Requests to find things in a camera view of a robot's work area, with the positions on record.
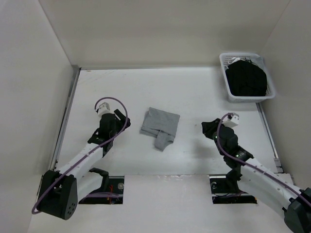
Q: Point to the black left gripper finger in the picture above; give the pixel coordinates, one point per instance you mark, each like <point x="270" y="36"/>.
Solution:
<point x="119" y="114"/>
<point x="127" y="123"/>

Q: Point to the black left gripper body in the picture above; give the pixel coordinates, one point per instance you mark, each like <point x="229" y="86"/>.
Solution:
<point x="119" y="125"/>

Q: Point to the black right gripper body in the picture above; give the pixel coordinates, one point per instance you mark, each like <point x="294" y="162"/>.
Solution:
<point x="215" y="141"/>

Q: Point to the grey tank top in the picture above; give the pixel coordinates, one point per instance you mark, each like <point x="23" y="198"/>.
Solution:
<point x="161" y="125"/>

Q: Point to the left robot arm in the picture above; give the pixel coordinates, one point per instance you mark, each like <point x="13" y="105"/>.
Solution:
<point x="61" y="190"/>

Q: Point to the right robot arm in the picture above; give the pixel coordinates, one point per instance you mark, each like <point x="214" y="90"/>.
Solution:
<point x="248" y="175"/>

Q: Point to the black tank top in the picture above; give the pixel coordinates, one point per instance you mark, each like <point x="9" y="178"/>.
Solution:
<point x="246" y="79"/>

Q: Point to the white tank top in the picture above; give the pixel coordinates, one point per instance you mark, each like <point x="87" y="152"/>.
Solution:
<point x="234" y="59"/>

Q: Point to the white plastic basket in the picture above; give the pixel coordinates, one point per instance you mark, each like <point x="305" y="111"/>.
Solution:
<point x="252" y="58"/>

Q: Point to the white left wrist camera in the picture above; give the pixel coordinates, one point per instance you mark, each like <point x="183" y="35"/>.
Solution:
<point x="102" y="109"/>

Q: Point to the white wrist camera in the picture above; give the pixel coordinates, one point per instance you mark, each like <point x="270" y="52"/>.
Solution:
<point x="232" y="120"/>
<point x="102" y="109"/>

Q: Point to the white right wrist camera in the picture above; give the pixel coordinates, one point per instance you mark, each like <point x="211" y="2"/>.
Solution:
<point x="232" y="120"/>

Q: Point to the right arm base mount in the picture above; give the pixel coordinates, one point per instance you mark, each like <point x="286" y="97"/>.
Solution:
<point x="223" y="193"/>

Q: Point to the right aluminium table rail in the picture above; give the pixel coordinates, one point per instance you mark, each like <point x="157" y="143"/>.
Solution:
<point x="269" y="135"/>

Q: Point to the aluminium table rail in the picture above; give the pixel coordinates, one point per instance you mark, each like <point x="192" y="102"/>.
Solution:
<point x="269" y="135"/>
<point x="60" y="137"/>

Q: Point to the left aluminium table rail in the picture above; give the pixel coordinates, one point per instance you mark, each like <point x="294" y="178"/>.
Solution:
<point x="60" y="137"/>

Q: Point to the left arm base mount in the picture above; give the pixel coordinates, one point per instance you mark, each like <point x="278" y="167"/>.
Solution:
<point x="102" y="188"/>

